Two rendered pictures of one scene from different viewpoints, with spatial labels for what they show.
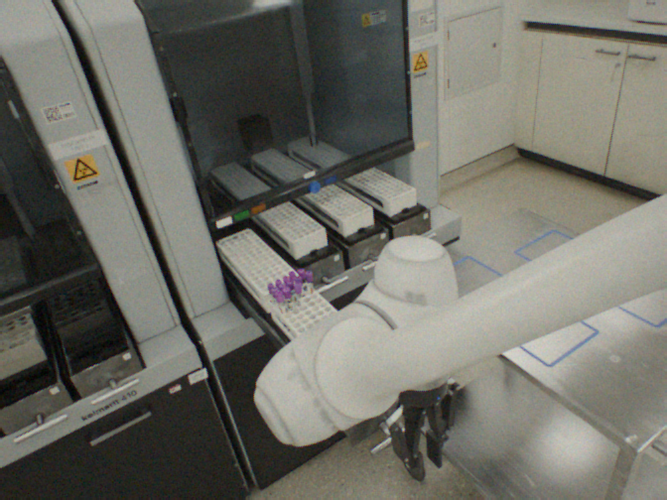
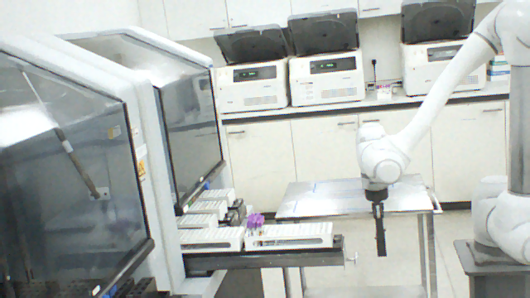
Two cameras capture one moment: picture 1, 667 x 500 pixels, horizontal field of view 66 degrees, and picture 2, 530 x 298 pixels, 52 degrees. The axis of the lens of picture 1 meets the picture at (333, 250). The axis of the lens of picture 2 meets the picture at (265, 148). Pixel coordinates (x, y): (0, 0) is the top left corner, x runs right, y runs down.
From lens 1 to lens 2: 144 cm
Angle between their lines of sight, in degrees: 50
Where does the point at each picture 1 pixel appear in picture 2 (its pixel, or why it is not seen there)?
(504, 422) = not seen: outside the picture
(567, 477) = not seen: outside the picture
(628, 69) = (230, 141)
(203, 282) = (177, 259)
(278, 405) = (394, 159)
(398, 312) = not seen: hidden behind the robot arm
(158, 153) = (160, 161)
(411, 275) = (380, 128)
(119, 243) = (152, 225)
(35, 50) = (127, 93)
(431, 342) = (426, 115)
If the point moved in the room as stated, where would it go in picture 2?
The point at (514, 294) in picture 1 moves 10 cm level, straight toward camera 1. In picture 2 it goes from (436, 96) to (462, 98)
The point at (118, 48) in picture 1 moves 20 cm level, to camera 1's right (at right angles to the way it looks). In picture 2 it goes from (147, 95) to (193, 84)
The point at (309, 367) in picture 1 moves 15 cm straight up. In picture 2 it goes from (392, 147) to (388, 95)
